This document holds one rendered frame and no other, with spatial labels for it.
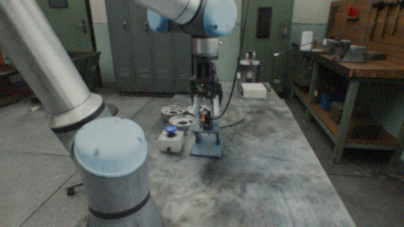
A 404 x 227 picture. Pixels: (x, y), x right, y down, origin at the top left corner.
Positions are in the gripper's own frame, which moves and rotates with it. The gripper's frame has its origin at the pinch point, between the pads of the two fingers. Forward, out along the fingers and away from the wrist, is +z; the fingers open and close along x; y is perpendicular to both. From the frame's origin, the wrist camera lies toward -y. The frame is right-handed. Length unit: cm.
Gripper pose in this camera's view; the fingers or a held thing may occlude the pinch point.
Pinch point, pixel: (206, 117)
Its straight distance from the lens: 77.3
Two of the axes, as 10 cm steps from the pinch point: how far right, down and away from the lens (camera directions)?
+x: 9.9, 0.6, -1.6
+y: -1.7, 3.6, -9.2
